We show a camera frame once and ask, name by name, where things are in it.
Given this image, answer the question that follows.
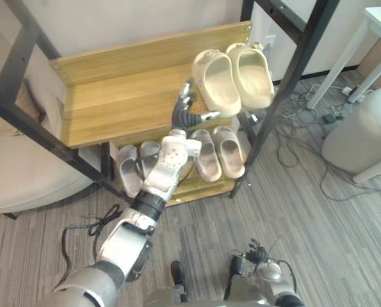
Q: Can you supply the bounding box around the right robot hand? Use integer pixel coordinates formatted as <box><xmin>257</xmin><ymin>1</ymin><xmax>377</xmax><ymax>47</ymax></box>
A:
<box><xmin>245</xmin><ymin>238</ymin><xmax>275</xmax><ymax>262</ymax></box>

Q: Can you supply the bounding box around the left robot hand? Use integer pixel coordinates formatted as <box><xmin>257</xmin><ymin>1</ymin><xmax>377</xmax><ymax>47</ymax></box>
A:
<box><xmin>171</xmin><ymin>82</ymin><xmax>222</xmax><ymax>132</ymax></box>

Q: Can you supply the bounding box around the wooden shoe rack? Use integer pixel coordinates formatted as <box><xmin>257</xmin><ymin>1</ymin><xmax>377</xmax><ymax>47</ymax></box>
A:
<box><xmin>48</xmin><ymin>20</ymin><xmax>277</xmax><ymax>206</ymax></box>

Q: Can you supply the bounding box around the beige foam slipper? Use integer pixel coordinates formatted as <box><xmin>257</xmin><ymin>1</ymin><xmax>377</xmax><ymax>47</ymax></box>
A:
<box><xmin>191</xmin><ymin>49</ymin><xmax>243</xmax><ymax>118</ymax></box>
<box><xmin>225</xmin><ymin>42</ymin><xmax>276</xmax><ymax>109</ymax></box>

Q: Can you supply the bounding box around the pink beige slipper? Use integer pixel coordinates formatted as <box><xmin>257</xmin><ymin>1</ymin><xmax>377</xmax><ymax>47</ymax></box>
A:
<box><xmin>212</xmin><ymin>125</ymin><xmax>246</xmax><ymax>178</ymax></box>
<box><xmin>189</xmin><ymin>129</ymin><xmax>223</xmax><ymax>183</ymax></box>

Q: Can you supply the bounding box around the grey slipper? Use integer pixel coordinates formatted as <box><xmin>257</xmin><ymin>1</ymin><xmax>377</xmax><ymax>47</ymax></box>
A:
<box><xmin>116</xmin><ymin>144</ymin><xmax>141</xmax><ymax>198</ymax></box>
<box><xmin>138</xmin><ymin>140</ymin><xmax>161</xmax><ymax>180</ymax></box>

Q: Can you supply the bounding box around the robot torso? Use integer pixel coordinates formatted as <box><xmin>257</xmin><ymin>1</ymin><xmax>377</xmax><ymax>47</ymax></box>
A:
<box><xmin>144</xmin><ymin>283</ymin><xmax>274</xmax><ymax>307</ymax></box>

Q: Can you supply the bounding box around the white armchair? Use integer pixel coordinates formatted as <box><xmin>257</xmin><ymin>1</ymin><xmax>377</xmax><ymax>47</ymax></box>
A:
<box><xmin>0</xmin><ymin>72</ymin><xmax>95</xmax><ymax>216</ymax></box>

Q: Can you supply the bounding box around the white power strip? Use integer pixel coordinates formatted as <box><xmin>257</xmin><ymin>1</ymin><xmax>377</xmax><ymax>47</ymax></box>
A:
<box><xmin>341</xmin><ymin>85</ymin><xmax>368</xmax><ymax>104</ymax></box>

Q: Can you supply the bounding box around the white table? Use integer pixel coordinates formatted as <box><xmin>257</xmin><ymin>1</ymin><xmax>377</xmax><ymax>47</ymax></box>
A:
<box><xmin>306</xmin><ymin>6</ymin><xmax>381</xmax><ymax>110</ymax></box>

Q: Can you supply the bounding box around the black floor cable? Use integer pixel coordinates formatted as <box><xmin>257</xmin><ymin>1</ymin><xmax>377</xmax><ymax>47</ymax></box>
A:
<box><xmin>275</xmin><ymin>126</ymin><xmax>366</xmax><ymax>203</ymax></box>

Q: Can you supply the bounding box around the white floor cable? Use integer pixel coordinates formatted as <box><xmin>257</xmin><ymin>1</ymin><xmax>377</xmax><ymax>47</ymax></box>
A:
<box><xmin>281</xmin><ymin>81</ymin><xmax>350</xmax><ymax>113</ymax></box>

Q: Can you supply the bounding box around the black cable with loops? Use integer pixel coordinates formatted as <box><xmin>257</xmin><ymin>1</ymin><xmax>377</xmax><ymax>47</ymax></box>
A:
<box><xmin>61</xmin><ymin>203</ymin><xmax>124</xmax><ymax>276</ymax></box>

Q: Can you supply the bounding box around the black metal frame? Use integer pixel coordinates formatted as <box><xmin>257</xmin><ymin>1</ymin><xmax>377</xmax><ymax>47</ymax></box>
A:
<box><xmin>0</xmin><ymin>0</ymin><xmax>342</xmax><ymax>206</ymax></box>

